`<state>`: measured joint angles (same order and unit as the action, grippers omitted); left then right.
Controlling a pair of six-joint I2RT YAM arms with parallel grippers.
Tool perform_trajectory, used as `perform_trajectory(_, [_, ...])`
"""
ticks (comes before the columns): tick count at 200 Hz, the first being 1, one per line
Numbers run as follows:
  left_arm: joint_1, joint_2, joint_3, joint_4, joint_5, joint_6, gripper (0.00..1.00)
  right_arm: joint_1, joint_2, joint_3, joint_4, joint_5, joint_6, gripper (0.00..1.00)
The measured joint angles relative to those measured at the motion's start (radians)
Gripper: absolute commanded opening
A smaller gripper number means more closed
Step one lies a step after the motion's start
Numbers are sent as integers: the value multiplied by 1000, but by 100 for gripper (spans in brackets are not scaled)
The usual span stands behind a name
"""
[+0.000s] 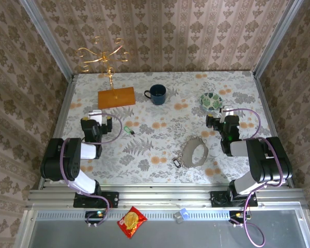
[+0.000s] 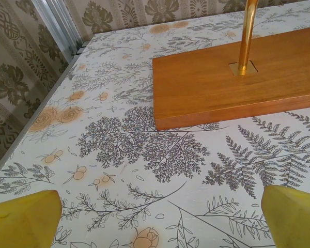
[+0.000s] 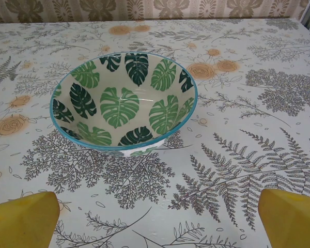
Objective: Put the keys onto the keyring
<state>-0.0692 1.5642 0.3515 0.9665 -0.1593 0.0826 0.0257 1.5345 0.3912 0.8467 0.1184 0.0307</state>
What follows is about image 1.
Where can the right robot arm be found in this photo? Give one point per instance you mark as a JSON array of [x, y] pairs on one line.
[[271, 160]]

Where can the grey metal shelf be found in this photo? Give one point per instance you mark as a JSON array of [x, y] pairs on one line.
[[196, 235]]

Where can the small circuit board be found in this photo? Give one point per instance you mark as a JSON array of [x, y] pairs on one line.
[[95, 214], [237, 215]]

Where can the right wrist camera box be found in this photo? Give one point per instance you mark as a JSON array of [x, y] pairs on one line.
[[226, 110]]

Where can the black key tag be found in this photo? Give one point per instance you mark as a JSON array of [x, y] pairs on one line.
[[176, 163]]

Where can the green key tag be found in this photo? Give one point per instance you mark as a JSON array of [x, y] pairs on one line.
[[126, 129]]

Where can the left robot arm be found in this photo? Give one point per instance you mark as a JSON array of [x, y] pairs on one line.
[[54, 160]]

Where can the aluminium frame post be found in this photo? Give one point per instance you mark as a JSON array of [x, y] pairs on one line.
[[46, 41], [276, 38]]

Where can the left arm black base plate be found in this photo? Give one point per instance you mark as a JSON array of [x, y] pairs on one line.
[[111, 200]]

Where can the small blue grey packet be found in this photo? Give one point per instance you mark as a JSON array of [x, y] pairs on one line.
[[180, 215]]

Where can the red snack packet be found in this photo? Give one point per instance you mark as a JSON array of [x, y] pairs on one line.
[[131, 222]]

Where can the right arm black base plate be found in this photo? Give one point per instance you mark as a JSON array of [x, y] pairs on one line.
[[219, 199]]

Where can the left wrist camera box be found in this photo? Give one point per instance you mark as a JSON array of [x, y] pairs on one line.
[[95, 115]]

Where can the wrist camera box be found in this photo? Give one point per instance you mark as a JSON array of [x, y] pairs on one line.
[[95, 115], [226, 110]]

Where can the dark blue mug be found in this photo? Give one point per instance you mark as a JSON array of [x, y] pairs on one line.
[[157, 96]]

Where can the aluminium table side rail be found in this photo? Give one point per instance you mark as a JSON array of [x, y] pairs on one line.
[[64, 108], [263, 103]]

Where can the green leaf pattern bowl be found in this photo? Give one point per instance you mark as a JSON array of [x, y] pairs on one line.
[[210, 102]]

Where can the aluminium table edge rail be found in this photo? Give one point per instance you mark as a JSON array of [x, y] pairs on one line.
[[165, 197]]

